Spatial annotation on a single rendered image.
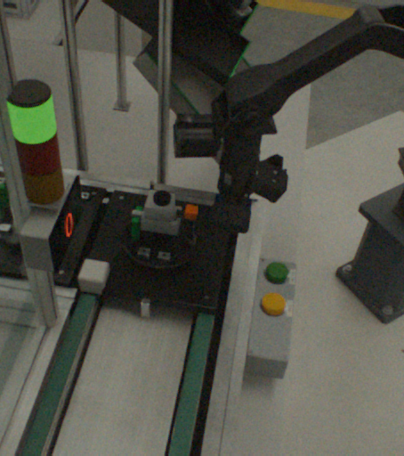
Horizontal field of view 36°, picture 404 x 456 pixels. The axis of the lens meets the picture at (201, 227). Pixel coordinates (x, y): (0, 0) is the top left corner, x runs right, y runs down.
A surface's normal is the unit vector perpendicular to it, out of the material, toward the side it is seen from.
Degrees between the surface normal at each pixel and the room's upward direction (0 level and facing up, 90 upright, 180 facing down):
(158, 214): 90
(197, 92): 45
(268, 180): 23
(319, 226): 0
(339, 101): 1
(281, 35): 0
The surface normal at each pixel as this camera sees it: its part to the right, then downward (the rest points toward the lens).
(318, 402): 0.07, -0.67
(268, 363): -0.16, 0.72
